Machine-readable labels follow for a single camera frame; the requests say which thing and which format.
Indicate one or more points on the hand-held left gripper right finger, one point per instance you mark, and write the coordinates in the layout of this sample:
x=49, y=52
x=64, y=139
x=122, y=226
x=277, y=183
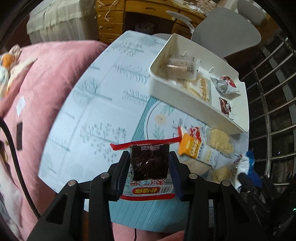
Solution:
x=177, y=180

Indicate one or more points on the red and white snack packet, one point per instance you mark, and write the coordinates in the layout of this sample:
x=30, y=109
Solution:
x=193, y=132

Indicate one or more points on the clear packet of yellow crackers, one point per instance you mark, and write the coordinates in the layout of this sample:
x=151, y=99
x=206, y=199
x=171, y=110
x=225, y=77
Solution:
x=203, y=89

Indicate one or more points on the pink rug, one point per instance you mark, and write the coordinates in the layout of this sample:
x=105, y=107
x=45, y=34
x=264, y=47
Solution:
x=157, y=236

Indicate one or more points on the bed with lace cover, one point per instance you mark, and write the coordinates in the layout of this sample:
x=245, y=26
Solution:
x=60, y=23

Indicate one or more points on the blue snack packet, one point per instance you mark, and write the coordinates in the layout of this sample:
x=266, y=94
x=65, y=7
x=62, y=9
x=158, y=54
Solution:
x=242, y=165

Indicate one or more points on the small dark red packet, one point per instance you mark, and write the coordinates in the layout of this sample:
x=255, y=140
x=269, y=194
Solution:
x=224, y=105

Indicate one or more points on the clear packet of yellow pastry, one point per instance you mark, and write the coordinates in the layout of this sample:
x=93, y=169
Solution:
x=220, y=173
x=220, y=141

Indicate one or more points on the dark red snack packet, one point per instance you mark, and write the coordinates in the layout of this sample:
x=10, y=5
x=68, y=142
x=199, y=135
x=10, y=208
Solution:
x=149, y=162

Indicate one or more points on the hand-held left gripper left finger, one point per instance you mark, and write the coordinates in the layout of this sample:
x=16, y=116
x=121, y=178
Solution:
x=120, y=178

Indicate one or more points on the metal window grille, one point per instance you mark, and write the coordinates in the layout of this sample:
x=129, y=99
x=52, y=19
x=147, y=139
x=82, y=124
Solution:
x=269, y=139

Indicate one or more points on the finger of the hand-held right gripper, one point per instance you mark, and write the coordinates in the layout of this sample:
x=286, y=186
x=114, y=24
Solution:
x=248, y=184
x=257, y=180

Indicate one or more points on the tree print tablecloth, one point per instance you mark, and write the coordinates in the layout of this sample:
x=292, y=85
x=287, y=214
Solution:
x=92, y=104

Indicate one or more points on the white and orange plush toy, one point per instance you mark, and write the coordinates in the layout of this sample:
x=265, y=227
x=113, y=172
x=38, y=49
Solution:
x=9, y=60

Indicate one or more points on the white plastic bin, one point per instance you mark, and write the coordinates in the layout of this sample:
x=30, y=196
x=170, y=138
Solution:
x=185, y=102

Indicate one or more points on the printed cloth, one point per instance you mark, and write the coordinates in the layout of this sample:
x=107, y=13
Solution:
x=5, y=185

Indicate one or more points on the wooden desk with drawers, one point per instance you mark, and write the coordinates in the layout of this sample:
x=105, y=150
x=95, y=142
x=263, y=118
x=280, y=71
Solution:
x=111, y=27

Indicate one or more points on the black rectangular tag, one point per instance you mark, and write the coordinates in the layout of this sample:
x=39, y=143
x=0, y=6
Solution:
x=19, y=135

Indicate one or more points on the clear packet of brown cake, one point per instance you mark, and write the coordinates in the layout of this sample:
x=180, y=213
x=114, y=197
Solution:
x=180, y=66

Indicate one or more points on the beige flat snack packet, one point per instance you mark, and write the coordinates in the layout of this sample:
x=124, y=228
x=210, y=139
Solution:
x=196, y=165

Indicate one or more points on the white cloth label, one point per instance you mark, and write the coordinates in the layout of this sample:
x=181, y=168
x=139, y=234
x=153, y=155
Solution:
x=20, y=104

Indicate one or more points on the grey office chair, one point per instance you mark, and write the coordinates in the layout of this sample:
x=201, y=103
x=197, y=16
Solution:
x=226, y=30

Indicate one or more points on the pink blanket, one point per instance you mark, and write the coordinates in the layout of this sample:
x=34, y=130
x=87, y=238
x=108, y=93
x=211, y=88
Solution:
x=46, y=76

